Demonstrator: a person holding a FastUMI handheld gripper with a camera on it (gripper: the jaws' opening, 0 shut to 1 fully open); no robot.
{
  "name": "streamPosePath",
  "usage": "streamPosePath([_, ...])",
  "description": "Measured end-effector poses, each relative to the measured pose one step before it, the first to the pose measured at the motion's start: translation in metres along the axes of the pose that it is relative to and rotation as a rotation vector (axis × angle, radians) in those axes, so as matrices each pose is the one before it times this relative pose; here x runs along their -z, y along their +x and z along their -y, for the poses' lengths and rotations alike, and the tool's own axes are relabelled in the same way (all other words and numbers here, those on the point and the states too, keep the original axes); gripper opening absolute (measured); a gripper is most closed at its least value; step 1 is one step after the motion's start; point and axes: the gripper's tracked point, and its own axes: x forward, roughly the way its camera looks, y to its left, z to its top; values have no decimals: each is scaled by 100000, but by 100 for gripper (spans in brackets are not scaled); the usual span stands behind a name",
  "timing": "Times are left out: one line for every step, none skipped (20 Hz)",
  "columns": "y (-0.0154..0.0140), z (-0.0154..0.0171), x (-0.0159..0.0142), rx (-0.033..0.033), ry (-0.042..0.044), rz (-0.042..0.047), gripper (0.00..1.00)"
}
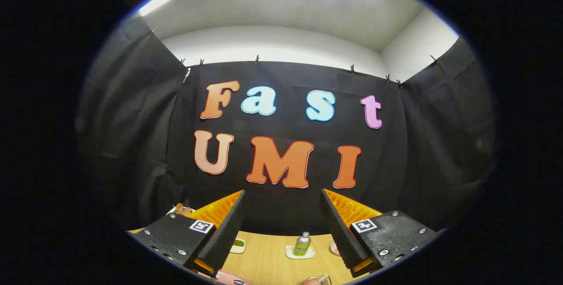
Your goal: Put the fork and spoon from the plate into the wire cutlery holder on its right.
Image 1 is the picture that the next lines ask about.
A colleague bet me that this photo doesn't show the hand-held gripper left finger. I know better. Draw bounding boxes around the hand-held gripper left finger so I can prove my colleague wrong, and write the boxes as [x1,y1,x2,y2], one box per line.
[128,190,245,278]

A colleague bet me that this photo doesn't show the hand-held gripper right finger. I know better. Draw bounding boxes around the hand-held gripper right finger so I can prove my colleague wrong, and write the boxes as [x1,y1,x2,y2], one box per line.
[320,189,442,278]

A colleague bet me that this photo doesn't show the pink round plate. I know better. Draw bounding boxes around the pink round plate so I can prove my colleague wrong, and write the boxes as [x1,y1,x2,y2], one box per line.
[200,270,251,285]

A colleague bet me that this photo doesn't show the green soda bottle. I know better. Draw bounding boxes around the green soda bottle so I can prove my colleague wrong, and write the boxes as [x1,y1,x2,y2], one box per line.
[293,232,312,257]

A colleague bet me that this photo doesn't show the white square coaster dish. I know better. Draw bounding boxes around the white square coaster dish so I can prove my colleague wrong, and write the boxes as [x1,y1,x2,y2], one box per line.
[285,245,316,259]

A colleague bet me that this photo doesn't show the row of small black clips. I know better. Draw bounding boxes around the row of small black clips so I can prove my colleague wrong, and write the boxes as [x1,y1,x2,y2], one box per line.
[149,27,440,88]

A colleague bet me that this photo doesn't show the ceiling light panel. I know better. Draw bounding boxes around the ceiling light panel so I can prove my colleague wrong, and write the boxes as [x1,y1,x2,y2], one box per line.
[139,0,172,17]

